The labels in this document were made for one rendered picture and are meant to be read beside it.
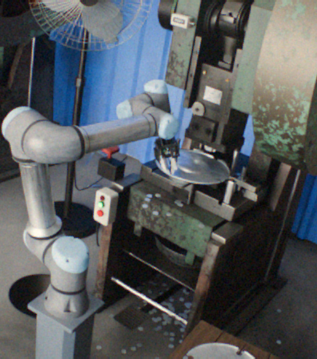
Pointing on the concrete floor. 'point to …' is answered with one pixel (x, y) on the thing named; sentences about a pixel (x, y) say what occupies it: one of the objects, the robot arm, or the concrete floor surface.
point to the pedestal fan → (70, 223)
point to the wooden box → (196, 337)
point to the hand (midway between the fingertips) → (170, 171)
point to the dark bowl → (28, 292)
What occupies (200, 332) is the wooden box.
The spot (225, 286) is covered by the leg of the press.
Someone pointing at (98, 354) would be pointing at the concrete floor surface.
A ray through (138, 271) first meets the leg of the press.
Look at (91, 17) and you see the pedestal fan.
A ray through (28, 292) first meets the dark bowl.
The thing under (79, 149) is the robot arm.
